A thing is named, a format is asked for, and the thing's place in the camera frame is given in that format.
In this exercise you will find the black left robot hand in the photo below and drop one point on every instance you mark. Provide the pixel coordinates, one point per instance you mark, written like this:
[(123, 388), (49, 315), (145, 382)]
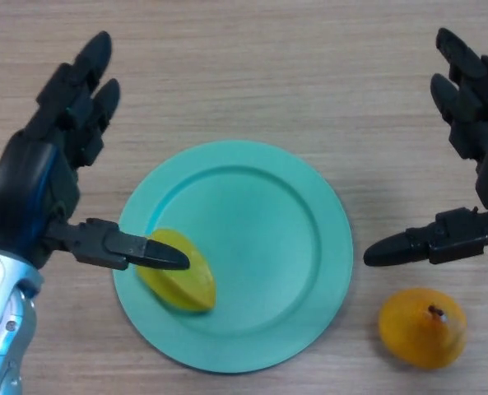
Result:
[(29, 193)]

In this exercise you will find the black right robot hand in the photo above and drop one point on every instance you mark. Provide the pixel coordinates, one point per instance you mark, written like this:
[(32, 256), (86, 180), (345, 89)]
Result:
[(486, 136)]

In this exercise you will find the yellow starfruit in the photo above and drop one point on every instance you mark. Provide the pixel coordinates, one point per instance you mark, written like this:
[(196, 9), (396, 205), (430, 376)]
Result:
[(190, 288)]

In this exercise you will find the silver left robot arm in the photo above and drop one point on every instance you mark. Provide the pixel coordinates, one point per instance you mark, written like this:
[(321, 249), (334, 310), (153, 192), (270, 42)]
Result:
[(3, 317)]

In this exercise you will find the green round plate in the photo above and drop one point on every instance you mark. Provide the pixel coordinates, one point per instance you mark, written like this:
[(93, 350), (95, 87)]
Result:
[(268, 255)]

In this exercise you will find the orange pear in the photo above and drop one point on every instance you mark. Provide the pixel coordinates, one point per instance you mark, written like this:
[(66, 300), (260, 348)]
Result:
[(416, 335)]

